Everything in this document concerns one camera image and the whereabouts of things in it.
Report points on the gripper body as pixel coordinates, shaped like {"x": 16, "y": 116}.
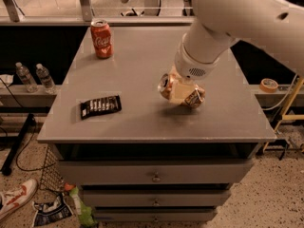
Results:
{"x": 189, "y": 66}

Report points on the orange gold soda can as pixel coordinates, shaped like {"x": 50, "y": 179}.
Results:
{"x": 165, "y": 86}

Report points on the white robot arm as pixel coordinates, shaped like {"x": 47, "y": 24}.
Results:
{"x": 275, "y": 26}

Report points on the red Coca-Cola can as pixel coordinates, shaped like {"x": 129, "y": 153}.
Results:
{"x": 101, "y": 38}

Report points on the black snack bar wrapper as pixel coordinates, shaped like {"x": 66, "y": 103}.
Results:
{"x": 100, "y": 106}

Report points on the grey drawer cabinet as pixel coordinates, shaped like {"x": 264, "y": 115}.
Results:
{"x": 228, "y": 125}

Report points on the top grey drawer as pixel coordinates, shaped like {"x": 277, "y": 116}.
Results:
{"x": 154, "y": 172}

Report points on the grey drawer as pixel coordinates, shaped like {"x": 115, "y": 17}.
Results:
{"x": 154, "y": 172}
{"x": 155, "y": 198}
{"x": 154, "y": 215}

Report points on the roll of masking tape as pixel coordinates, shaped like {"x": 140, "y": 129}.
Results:
{"x": 268, "y": 85}

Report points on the yellow metal stand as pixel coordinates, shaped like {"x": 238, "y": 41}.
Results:
{"x": 287, "y": 101}

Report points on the right clear water bottle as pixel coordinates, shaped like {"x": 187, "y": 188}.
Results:
{"x": 45, "y": 79}

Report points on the clear water bottle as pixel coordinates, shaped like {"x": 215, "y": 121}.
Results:
{"x": 45, "y": 79}
{"x": 26, "y": 77}

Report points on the middle grey drawer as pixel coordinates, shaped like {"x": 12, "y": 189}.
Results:
{"x": 155, "y": 198}

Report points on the bottom grey drawer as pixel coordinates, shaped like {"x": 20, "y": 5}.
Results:
{"x": 154, "y": 215}

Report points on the left clear water bottle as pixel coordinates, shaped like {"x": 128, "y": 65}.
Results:
{"x": 26, "y": 77}

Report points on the green spray bottle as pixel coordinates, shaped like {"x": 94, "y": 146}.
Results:
{"x": 84, "y": 212}

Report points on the dark crumpled bag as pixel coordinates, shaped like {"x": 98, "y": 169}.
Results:
{"x": 50, "y": 212}

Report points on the black metal leg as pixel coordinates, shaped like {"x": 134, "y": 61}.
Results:
{"x": 6, "y": 167}

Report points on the white red sneaker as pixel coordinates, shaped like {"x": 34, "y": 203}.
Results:
{"x": 15, "y": 198}

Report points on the wire mesh panel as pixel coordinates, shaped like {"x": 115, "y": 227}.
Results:
{"x": 51, "y": 180}

